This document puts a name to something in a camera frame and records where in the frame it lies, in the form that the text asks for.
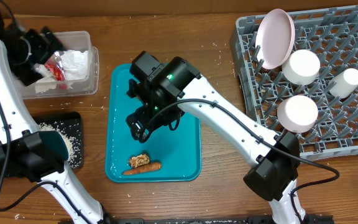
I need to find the red snack wrapper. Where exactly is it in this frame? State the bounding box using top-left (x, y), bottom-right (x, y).
top-left (44, 52), bottom-right (66, 82)

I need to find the white tissue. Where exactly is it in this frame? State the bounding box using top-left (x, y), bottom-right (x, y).
top-left (35, 50), bottom-right (88, 93)

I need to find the brown food scrap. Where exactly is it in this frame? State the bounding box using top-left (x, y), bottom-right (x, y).
top-left (128, 154), bottom-right (150, 169)

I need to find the orange carrot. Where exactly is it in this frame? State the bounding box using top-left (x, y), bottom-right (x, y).
top-left (123, 162), bottom-right (162, 175)

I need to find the small pink bowl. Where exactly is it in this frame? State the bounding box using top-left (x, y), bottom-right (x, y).
top-left (277, 95), bottom-right (318, 133)

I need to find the pale green bowl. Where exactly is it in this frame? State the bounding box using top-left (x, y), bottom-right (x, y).
top-left (282, 49), bottom-right (320, 85)

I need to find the white cup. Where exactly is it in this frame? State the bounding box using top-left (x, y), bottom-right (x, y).
top-left (329, 68), bottom-right (358, 98)

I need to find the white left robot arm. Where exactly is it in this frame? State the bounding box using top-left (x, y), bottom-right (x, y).
top-left (0, 12), bottom-right (114, 223)

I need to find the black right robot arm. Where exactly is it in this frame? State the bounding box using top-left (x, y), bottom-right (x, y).
top-left (126, 51), bottom-right (339, 223)

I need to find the grey dishwasher rack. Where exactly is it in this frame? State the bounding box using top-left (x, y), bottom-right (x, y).
top-left (230, 5), bottom-right (358, 160)

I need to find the teal plastic tray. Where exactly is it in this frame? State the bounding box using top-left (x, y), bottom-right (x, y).
top-left (105, 63), bottom-right (201, 183)

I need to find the clear plastic bin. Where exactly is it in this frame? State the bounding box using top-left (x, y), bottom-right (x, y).
top-left (17, 31), bottom-right (99, 99)

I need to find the black tray bin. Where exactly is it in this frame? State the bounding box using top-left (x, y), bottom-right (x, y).
top-left (34, 112), bottom-right (84, 169)

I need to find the pile of white rice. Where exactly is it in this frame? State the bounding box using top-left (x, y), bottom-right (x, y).
top-left (39, 121), bottom-right (83, 169)

